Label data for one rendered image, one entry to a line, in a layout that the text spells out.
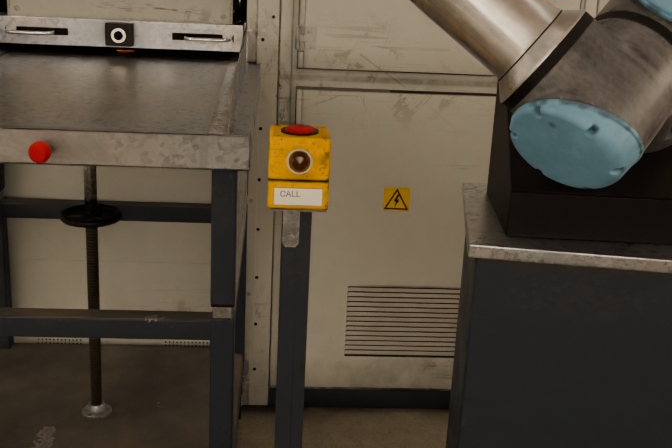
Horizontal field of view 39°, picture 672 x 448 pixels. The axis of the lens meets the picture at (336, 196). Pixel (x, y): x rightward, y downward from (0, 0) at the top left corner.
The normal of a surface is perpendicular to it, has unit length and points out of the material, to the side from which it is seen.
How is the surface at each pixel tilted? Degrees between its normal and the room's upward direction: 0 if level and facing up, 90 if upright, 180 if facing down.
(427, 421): 0
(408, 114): 90
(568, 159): 128
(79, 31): 90
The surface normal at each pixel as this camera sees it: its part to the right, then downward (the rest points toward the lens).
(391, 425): 0.05, -0.95
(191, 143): 0.05, 0.29
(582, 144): -0.55, 0.74
